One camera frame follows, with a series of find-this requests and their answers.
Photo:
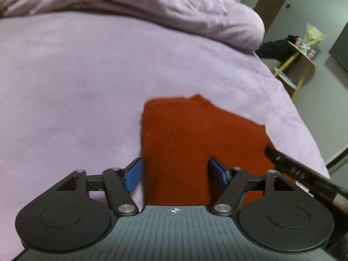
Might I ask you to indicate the purple bed sheet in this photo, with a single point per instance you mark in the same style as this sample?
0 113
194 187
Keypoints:
68 100

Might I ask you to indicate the purple duvet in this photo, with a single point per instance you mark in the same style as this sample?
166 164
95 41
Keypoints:
136 5

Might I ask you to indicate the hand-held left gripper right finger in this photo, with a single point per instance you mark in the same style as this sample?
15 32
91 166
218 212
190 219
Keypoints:
217 172

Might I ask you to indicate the wrapped flower bouquet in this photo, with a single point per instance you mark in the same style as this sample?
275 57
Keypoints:
312 35

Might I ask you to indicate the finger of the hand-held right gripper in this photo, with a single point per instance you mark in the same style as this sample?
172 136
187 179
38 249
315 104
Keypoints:
293 168

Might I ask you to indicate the round side table yellow legs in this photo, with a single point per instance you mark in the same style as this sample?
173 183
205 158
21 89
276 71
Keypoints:
296 65

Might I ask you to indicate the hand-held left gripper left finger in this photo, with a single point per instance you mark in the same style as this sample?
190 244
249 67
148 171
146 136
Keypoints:
133 174

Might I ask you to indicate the pink jar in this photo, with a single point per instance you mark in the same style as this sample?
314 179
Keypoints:
299 43
312 54

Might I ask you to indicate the red knit cardigan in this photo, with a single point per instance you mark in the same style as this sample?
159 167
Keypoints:
185 152

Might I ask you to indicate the dark cloth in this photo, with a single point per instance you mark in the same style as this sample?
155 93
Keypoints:
274 50

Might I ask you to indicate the brown door frame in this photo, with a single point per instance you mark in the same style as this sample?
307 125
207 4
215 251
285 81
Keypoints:
274 2

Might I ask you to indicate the dark flat screen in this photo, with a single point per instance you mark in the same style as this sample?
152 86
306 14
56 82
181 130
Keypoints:
339 49

